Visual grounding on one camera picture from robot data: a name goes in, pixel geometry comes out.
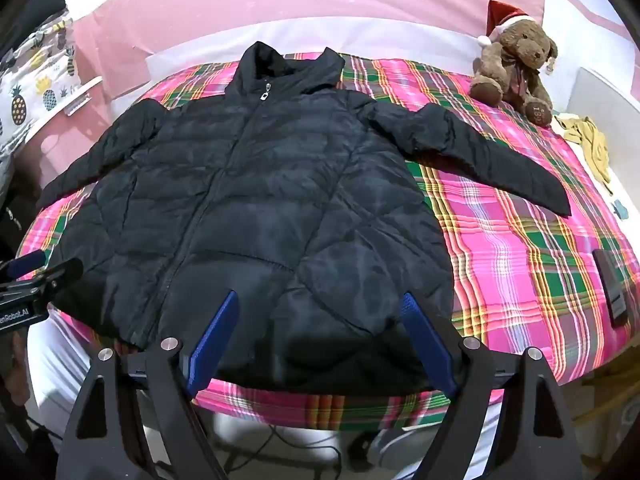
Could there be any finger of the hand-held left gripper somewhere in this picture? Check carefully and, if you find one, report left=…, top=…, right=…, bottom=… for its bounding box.
left=30, top=258, right=84, bottom=293
left=0, top=251, right=47, bottom=281

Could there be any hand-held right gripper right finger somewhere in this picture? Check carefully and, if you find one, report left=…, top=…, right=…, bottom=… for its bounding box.
left=400, top=291, right=586, bottom=480

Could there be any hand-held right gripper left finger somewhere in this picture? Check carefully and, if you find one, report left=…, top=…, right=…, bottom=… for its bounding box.
left=57, top=289, right=240, bottom=480

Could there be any black puffer jacket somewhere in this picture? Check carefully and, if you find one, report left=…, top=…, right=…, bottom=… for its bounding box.
left=36, top=41, right=572, bottom=395

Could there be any dark grey garment pile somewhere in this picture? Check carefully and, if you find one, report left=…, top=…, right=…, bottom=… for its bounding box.
left=0, top=160, right=46, bottom=261

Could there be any white mattress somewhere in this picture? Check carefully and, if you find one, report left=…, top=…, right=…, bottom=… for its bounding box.
left=27, top=307, right=126, bottom=441

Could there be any pink green plaid blanket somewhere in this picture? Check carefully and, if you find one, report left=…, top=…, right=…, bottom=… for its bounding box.
left=15, top=55, right=638, bottom=433

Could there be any grey shoe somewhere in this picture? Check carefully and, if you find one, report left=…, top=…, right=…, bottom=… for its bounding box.
left=350, top=427, right=418, bottom=467

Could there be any white plastic shelf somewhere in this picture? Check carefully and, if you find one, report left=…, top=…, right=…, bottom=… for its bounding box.
left=25, top=76, right=104, bottom=136

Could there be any pineapple print cloth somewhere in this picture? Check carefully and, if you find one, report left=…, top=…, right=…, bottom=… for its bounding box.
left=0, top=12, right=83, bottom=153

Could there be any black phone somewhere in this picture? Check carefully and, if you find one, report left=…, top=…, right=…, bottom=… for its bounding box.
left=592, top=249, right=630, bottom=328

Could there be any black cloth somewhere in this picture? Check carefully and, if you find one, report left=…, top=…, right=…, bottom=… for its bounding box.
left=12, top=0, right=69, bottom=43

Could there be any yellow cloth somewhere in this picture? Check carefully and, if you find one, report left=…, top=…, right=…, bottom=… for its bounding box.
left=552, top=115, right=613, bottom=196

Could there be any white side panel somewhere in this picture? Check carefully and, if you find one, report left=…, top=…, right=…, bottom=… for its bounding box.
left=567, top=66, right=640, bottom=131

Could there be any brown teddy bear santa hat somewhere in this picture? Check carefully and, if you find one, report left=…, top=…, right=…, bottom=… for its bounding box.
left=469, top=0, right=559, bottom=127

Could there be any black cable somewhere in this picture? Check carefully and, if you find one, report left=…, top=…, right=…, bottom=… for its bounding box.
left=250, top=422, right=351, bottom=480

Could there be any pink wall sheet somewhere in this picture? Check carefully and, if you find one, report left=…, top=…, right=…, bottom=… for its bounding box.
left=30, top=0, right=631, bottom=171

